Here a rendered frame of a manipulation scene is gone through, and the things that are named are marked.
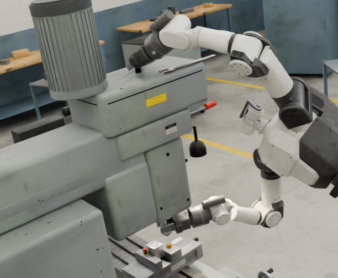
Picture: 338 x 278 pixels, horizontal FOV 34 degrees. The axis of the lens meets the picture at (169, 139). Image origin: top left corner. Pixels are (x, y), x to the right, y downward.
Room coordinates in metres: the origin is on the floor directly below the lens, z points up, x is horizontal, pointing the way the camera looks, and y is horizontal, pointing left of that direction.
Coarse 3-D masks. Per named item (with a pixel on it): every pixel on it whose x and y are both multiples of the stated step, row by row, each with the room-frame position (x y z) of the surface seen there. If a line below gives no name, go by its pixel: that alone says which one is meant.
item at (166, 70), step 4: (208, 56) 2.02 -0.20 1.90; (212, 56) 2.02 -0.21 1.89; (196, 60) 1.99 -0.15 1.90; (200, 60) 1.99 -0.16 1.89; (184, 64) 1.96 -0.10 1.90; (188, 64) 1.96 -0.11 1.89; (168, 68) 1.93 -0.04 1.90; (172, 68) 1.93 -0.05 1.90; (176, 68) 1.93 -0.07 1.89; (160, 72) 1.92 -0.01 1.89; (164, 72) 1.90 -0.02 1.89; (168, 72) 1.90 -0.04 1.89
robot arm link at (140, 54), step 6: (150, 36) 1.89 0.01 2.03; (144, 42) 1.91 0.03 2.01; (150, 42) 1.88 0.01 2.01; (144, 48) 1.92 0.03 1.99; (150, 48) 1.88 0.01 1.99; (132, 54) 1.93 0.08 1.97; (138, 54) 1.92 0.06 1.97; (144, 54) 1.90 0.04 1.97; (150, 54) 1.88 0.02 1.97; (156, 54) 1.88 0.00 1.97; (162, 54) 1.88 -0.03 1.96; (132, 60) 1.92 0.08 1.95; (138, 60) 1.92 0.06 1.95; (144, 60) 1.90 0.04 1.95; (150, 60) 1.94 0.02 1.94; (138, 66) 1.92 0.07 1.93
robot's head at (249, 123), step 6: (246, 114) 2.02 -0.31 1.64; (252, 114) 1.98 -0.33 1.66; (246, 120) 2.00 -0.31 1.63; (252, 120) 1.99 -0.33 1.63; (258, 120) 2.01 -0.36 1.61; (264, 120) 1.99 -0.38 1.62; (240, 126) 2.02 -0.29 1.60; (246, 126) 2.00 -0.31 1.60; (252, 126) 1.99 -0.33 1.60; (258, 126) 1.98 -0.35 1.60; (246, 132) 2.00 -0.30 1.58; (252, 132) 2.01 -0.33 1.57; (258, 132) 1.98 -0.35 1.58
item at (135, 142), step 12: (156, 120) 1.88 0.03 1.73; (168, 120) 1.90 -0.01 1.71; (180, 120) 1.93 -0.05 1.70; (132, 132) 1.81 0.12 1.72; (144, 132) 1.83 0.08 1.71; (156, 132) 1.86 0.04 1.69; (168, 132) 1.89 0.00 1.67; (180, 132) 1.92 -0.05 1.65; (120, 144) 1.78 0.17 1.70; (132, 144) 1.80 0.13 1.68; (144, 144) 1.83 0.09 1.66; (156, 144) 1.86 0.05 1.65; (120, 156) 1.78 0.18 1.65; (132, 156) 1.80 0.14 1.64
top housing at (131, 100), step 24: (120, 72) 2.02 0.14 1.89; (144, 72) 1.96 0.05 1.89; (192, 72) 1.97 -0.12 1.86; (96, 96) 1.77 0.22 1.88; (120, 96) 1.78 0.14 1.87; (144, 96) 1.84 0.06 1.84; (168, 96) 1.90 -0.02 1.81; (192, 96) 1.96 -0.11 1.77; (72, 120) 1.94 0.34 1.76; (96, 120) 1.78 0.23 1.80; (120, 120) 1.77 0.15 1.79; (144, 120) 1.83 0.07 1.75
